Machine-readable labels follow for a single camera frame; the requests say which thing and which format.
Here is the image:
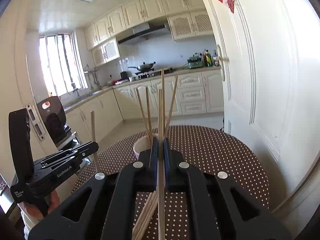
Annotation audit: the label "kitchen faucet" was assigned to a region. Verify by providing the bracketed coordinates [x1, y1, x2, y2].
[71, 81, 82, 101]

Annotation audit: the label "kitchen window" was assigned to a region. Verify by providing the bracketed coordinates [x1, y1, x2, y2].
[39, 33, 88, 96]

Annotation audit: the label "lower kitchen cabinets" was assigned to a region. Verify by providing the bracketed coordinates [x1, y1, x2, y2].
[65, 67, 224, 142]

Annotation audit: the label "kitchen cabinets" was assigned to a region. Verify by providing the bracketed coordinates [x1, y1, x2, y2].
[85, 0, 213, 67]
[65, 67, 224, 142]

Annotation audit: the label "upper kitchen cabinets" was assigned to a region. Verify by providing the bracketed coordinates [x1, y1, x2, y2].
[85, 0, 213, 67]

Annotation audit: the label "left hand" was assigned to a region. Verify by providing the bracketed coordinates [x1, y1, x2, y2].
[18, 190, 60, 222]

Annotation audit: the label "metal shelf rack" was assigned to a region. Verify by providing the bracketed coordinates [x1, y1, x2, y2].
[57, 132, 82, 151]

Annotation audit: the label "black air fryer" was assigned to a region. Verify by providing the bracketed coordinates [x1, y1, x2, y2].
[37, 96, 71, 144]

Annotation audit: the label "door lock strike plate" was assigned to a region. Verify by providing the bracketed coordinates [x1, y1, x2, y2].
[26, 104, 46, 141]

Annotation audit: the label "pink cylindrical utensil holder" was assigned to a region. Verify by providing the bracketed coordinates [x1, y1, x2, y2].
[133, 133, 158, 160]

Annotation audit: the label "brown polka dot tablecloth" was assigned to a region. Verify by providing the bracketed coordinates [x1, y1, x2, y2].
[71, 125, 271, 240]

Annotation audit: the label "black kettle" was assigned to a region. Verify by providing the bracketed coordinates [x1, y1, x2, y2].
[120, 72, 129, 80]

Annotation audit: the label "gas stove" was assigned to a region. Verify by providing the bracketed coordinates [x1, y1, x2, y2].
[129, 68, 162, 82]

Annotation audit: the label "black wok on stove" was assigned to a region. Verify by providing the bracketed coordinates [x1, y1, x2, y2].
[129, 62, 156, 73]

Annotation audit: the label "range hood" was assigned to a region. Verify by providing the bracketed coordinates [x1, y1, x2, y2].
[118, 24, 170, 44]

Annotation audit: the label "green electric cooker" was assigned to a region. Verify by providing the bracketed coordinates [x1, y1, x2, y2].
[187, 53, 203, 69]

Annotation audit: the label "green yellow bottle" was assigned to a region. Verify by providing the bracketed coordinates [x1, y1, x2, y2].
[204, 50, 213, 67]

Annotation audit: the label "dark sauce bottle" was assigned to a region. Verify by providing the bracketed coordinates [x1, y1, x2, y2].
[213, 50, 220, 67]

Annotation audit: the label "white door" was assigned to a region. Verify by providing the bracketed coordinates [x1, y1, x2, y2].
[203, 0, 319, 237]

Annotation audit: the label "wall utensil rack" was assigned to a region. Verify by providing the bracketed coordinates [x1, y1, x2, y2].
[84, 64, 101, 90]

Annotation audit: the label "silver door handle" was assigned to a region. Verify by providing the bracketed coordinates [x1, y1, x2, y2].
[216, 44, 229, 81]

